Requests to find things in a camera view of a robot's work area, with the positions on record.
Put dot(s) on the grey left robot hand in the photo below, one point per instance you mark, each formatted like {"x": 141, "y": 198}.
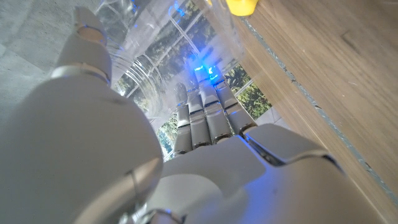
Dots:
{"x": 77, "y": 149}

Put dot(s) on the clear jar base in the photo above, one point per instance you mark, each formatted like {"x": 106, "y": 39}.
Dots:
{"x": 155, "y": 40}

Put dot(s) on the yellow toy banana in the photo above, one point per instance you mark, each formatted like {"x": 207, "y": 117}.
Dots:
{"x": 241, "y": 7}

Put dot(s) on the printed window backdrop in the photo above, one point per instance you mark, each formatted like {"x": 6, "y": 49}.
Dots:
{"x": 252, "y": 96}

